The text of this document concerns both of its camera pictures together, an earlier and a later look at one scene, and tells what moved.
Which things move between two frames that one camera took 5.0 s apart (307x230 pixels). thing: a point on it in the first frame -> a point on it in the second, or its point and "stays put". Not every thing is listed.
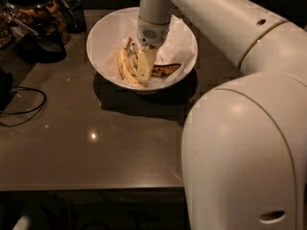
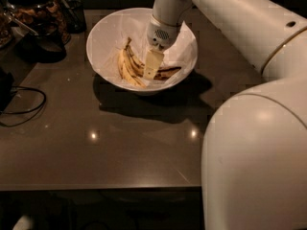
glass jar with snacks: (35, 9) stays put
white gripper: (153, 34) -> (159, 35)
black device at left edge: (7, 89) stays put
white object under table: (23, 223) stays put
